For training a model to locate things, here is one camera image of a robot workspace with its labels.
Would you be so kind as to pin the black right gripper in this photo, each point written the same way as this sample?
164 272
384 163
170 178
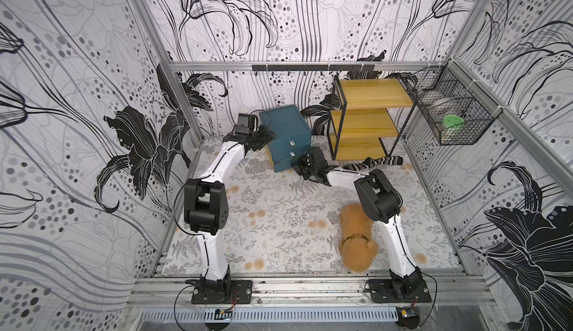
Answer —
304 167

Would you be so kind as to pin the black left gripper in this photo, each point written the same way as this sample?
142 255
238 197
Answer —
265 137

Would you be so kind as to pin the teal yellow drawer cabinet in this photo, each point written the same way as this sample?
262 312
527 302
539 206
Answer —
292 136

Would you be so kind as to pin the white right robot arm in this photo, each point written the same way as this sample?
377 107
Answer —
380 204

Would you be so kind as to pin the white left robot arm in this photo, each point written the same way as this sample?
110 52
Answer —
206 207

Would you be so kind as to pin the black white striped sock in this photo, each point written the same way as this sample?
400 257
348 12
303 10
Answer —
370 163

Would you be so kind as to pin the wooden black-framed shelf rack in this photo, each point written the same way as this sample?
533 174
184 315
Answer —
360 125

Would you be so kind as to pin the brown teddy bear plush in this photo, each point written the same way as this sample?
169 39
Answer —
357 248

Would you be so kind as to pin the white bowl in basket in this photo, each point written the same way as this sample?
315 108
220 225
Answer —
443 106

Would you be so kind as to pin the green lidded cup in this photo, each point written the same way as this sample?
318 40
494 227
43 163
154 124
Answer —
451 127

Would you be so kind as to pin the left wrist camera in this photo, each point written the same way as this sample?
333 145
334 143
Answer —
246 124

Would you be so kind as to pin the black wall hook bar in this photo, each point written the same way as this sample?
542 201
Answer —
310 67

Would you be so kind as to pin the black wire wall basket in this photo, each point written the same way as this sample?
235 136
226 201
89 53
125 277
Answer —
435 82

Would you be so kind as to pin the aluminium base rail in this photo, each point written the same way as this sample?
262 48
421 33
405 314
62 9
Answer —
322 290

